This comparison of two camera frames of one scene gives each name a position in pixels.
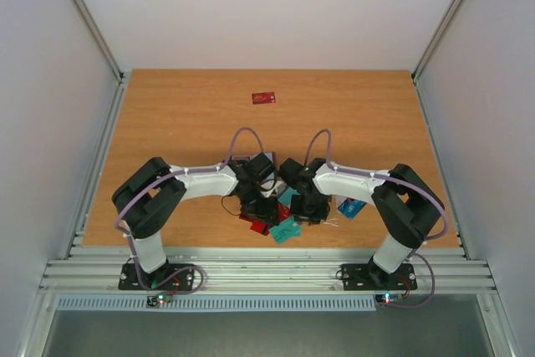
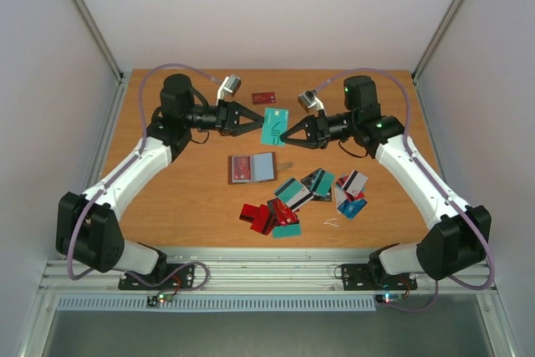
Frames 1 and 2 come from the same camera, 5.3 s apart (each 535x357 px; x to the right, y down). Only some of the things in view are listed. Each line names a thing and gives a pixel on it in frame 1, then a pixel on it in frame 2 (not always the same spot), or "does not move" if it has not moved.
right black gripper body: x=309 y=213 to x=319 y=130
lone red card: x=263 y=98 does not move
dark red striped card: x=244 y=216 does not move
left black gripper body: x=257 y=208 to x=223 y=119
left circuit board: x=155 y=300 does not move
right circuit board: x=386 y=298 does not move
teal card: x=286 y=231 to x=276 y=122
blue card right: x=351 y=209 does not move
